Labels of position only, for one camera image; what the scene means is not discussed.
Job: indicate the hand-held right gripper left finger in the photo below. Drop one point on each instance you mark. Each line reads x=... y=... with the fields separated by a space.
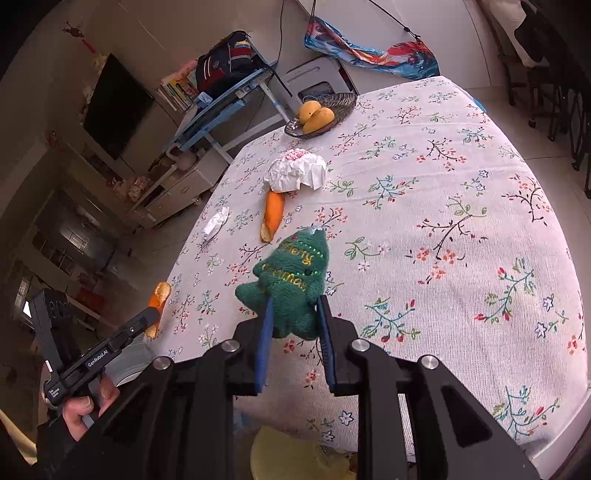
x=264 y=350

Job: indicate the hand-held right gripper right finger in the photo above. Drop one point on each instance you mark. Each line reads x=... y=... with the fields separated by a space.
x=325 y=341

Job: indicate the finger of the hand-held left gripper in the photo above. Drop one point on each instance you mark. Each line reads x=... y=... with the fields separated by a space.
x=141 y=325

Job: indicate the orange peel piece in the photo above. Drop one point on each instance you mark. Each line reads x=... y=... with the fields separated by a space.
x=157 y=307
x=272 y=214

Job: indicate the green plush christmas tree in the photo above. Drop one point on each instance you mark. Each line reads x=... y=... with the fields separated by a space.
x=291 y=286

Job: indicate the yellow plastic bin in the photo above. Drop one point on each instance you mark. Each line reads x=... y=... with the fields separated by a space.
x=286 y=452

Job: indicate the person's left forearm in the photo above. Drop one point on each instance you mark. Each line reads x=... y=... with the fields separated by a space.
x=41 y=450

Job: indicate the person's left hand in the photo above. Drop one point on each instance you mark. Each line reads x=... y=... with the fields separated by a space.
x=85 y=410

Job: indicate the small crumpled white tissue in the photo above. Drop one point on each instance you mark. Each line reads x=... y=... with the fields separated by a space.
x=216 y=225

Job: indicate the cream television cabinet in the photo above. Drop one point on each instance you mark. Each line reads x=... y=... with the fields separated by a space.
x=175 y=189

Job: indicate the floral tablecloth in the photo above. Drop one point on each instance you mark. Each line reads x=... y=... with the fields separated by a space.
x=415 y=221

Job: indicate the large crumpled white paper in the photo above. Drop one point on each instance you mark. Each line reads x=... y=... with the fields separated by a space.
x=298 y=170

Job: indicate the black flat television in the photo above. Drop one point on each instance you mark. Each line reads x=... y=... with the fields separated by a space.
x=117 y=106

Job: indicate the yellow mango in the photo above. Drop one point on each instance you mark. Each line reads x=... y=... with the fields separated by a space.
x=308 y=111
x=319 y=121

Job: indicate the blue study desk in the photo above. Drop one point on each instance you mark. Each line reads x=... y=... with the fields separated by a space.
x=221 y=115

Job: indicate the dark woven basket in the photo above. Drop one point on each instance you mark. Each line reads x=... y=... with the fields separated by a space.
x=341 y=110

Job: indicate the row of books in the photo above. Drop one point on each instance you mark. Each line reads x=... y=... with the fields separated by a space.
x=178 y=90

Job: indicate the pink plush toy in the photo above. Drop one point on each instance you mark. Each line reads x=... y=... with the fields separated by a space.
x=187 y=68

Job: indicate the white floor appliance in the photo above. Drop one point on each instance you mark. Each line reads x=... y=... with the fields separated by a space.
x=318 y=76

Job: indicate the dark blue red backpack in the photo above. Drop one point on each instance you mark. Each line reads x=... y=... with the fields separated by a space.
x=226 y=60

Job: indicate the colourful hanging bag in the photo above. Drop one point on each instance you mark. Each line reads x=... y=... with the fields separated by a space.
x=378 y=53

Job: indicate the black folding chairs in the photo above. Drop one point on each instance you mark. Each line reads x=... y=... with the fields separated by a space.
x=554 y=92

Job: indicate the white sack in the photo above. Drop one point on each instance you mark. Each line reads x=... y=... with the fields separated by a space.
x=508 y=11

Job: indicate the red knot wall ornament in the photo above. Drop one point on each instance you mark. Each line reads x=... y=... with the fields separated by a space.
x=76 y=34

